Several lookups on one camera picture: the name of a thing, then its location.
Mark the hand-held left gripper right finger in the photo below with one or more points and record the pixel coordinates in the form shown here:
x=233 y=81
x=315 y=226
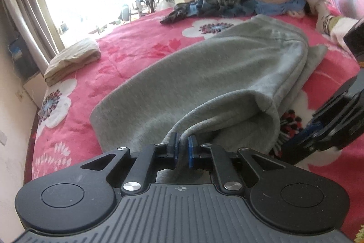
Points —
x=193 y=152

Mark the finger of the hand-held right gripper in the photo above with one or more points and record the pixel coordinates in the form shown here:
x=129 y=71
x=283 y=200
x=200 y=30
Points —
x=307 y=143
x=335 y=109

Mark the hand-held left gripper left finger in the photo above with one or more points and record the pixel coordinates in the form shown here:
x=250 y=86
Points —
x=173 y=150

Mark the grey sweatpants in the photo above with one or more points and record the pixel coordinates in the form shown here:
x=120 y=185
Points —
x=199 y=69

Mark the green striped sock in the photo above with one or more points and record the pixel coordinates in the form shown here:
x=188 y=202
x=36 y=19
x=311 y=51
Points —
x=331 y=23

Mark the yellow-green cloth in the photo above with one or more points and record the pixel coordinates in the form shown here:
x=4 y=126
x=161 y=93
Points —
x=357 y=236

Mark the pink floral blanket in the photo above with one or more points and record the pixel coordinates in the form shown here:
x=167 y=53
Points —
x=128 y=52

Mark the beige folded cloth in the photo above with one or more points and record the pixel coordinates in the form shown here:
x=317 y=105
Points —
x=74 y=58

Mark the white plastic bag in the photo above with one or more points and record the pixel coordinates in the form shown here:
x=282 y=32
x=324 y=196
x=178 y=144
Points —
x=165 y=5

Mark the office chair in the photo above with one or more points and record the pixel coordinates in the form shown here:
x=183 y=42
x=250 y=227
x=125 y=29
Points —
x=125 y=11

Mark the white nightstand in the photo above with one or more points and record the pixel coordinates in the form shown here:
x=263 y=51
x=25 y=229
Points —
x=35 y=89

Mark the beige curtain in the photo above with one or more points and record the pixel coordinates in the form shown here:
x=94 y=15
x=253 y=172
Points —
x=25 y=4

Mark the wall socket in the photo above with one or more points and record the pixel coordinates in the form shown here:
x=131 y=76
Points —
x=20 y=95

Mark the wall switch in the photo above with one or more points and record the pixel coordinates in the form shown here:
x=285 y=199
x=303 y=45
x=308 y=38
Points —
x=2 y=138

